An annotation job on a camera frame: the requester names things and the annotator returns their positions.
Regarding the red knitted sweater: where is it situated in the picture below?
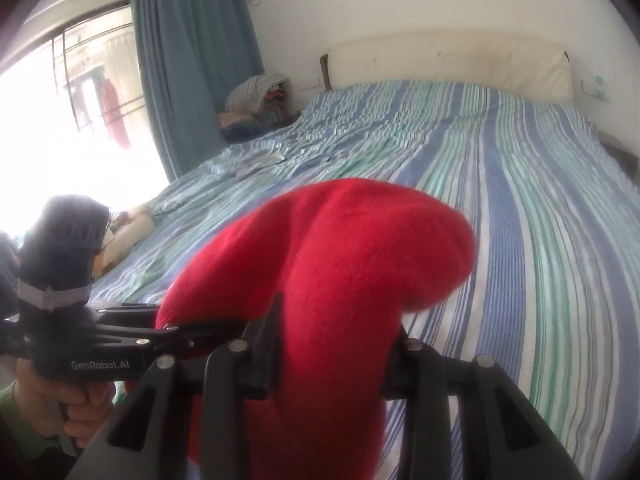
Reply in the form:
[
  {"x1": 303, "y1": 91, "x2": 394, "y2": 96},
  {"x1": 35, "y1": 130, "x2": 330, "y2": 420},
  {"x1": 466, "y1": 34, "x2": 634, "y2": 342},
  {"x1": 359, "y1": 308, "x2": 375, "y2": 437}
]
[{"x1": 155, "y1": 179, "x2": 475, "y2": 479}]

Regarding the green sleeved left forearm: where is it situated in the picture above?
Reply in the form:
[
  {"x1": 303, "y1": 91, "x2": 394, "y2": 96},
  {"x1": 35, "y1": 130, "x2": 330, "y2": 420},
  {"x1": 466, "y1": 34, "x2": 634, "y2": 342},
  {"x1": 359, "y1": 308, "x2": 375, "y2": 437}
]
[{"x1": 1, "y1": 378, "x2": 85, "y2": 479}]

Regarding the pile of clothes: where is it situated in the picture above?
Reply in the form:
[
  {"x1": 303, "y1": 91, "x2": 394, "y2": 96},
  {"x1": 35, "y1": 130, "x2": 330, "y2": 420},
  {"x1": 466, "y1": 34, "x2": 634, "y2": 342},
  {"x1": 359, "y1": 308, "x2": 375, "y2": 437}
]
[{"x1": 218, "y1": 73, "x2": 288, "y2": 144}]

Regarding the person's left hand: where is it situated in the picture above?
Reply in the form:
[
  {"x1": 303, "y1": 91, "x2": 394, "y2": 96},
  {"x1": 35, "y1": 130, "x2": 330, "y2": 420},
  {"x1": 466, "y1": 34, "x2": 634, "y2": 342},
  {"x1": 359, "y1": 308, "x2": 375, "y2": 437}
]
[{"x1": 13, "y1": 359, "x2": 116, "y2": 448}]

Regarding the blue green striped duvet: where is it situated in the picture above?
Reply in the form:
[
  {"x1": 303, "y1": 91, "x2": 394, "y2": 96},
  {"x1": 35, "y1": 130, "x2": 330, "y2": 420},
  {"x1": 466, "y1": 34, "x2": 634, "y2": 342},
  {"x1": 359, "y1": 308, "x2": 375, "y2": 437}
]
[{"x1": 89, "y1": 78, "x2": 640, "y2": 480}]

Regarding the window with railing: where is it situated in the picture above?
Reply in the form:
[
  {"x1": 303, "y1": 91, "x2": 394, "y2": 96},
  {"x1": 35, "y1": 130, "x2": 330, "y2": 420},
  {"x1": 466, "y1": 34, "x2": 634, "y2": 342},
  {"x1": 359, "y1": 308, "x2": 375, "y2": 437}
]
[{"x1": 1, "y1": 6, "x2": 168, "y2": 238}]

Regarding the teal curtain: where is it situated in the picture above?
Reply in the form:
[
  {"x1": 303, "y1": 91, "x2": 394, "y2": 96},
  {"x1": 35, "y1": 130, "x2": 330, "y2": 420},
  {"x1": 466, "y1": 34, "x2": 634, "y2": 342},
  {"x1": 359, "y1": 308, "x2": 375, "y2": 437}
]
[{"x1": 130, "y1": 0, "x2": 264, "y2": 181}]

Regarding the dark wooden nightstand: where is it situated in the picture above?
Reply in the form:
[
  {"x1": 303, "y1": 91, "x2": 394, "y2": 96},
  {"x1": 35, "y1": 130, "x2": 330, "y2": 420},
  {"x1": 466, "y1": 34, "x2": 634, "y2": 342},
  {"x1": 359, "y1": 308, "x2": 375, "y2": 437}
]
[{"x1": 598, "y1": 131, "x2": 639, "y2": 182}]

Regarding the cream padded headboard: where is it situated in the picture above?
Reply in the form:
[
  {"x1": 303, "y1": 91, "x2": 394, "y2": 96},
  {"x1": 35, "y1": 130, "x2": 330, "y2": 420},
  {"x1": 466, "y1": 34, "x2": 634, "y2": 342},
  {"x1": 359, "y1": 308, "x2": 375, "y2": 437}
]
[{"x1": 320, "y1": 29, "x2": 575, "y2": 105}]

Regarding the wall switch panel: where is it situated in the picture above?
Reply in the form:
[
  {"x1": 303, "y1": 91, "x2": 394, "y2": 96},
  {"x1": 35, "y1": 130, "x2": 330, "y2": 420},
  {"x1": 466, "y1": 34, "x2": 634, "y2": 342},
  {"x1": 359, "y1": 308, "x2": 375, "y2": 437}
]
[{"x1": 580, "y1": 75, "x2": 610, "y2": 103}]

